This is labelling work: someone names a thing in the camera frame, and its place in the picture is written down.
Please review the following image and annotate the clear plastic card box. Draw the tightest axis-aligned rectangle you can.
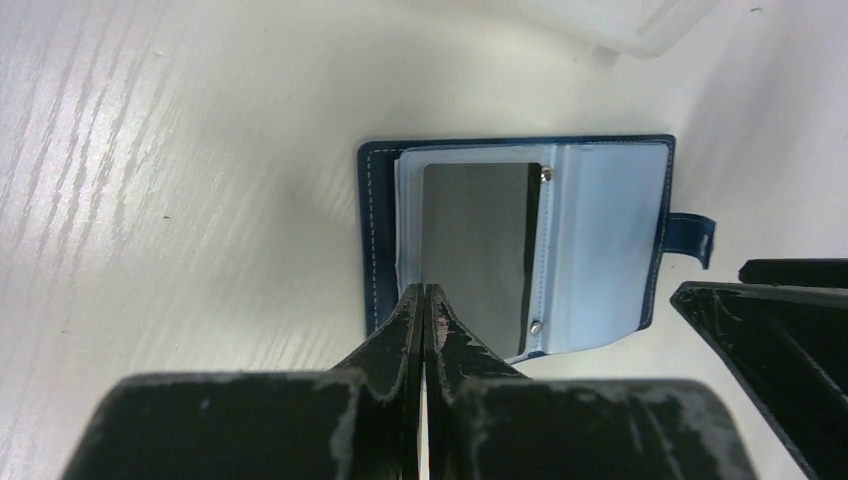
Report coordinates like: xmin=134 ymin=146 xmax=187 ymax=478
xmin=423 ymin=0 xmax=723 ymax=61

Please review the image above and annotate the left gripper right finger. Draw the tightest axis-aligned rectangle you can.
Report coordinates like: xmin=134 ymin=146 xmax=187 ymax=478
xmin=423 ymin=285 xmax=755 ymax=479

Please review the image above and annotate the plain black credit card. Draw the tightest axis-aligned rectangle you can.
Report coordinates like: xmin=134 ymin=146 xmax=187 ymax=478
xmin=421 ymin=163 xmax=541 ymax=359

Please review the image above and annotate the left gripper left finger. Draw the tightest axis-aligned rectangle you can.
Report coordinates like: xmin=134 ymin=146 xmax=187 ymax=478
xmin=63 ymin=285 xmax=424 ymax=479

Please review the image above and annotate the blue leather card holder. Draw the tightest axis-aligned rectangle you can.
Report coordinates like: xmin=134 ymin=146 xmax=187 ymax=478
xmin=356 ymin=134 xmax=715 ymax=364

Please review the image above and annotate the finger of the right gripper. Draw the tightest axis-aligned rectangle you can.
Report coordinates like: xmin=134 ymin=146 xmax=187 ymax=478
xmin=738 ymin=259 xmax=848 ymax=289
xmin=670 ymin=282 xmax=847 ymax=479

